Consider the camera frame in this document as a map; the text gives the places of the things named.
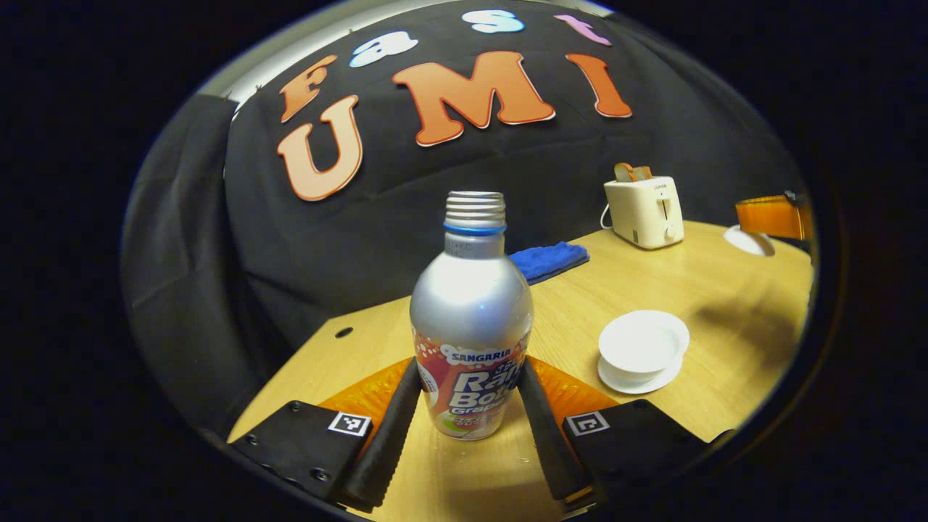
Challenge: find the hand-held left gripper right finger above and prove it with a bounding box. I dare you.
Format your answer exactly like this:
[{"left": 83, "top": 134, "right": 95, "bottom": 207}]
[{"left": 515, "top": 355, "right": 716, "bottom": 513}]

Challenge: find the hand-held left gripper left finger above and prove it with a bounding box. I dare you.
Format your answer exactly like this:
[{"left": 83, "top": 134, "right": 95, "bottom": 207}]
[{"left": 231, "top": 355, "right": 423, "bottom": 513}]

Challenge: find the white teacup lid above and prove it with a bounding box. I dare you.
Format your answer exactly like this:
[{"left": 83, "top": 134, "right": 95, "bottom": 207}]
[{"left": 723, "top": 224, "right": 776, "bottom": 257}]

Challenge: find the white teacup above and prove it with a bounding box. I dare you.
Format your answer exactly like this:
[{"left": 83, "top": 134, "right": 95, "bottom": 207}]
[{"left": 598, "top": 310, "right": 691, "bottom": 376}]

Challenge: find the silver water bottle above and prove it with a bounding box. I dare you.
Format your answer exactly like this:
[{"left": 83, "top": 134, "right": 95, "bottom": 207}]
[{"left": 409, "top": 190, "right": 536, "bottom": 442}]

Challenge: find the white saucer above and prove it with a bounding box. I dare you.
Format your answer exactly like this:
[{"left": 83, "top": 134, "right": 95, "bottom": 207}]
[{"left": 597, "top": 354, "right": 684, "bottom": 396}]

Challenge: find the cream toaster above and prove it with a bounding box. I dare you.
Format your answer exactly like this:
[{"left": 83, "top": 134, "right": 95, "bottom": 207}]
[{"left": 603, "top": 175, "right": 686, "bottom": 251}]

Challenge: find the blue towel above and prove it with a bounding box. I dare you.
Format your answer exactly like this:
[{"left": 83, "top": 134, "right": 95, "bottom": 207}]
[{"left": 507, "top": 241, "right": 591, "bottom": 286}]

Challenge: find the black backdrop cloth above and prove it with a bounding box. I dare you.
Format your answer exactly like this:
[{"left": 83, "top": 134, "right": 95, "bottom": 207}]
[{"left": 120, "top": 0, "right": 807, "bottom": 436}]

